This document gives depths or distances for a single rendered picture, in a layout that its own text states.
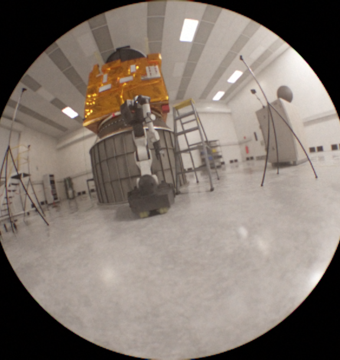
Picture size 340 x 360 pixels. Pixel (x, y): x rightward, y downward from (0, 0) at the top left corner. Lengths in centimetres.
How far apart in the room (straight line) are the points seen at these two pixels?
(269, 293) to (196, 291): 21
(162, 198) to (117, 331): 89
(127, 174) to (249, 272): 187
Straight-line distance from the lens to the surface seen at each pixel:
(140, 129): 142
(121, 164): 198
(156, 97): 267
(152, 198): 95
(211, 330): 34
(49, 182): 902
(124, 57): 445
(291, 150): 306
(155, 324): 36
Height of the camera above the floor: 33
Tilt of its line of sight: 4 degrees down
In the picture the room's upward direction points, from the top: 12 degrees counter-clockwise
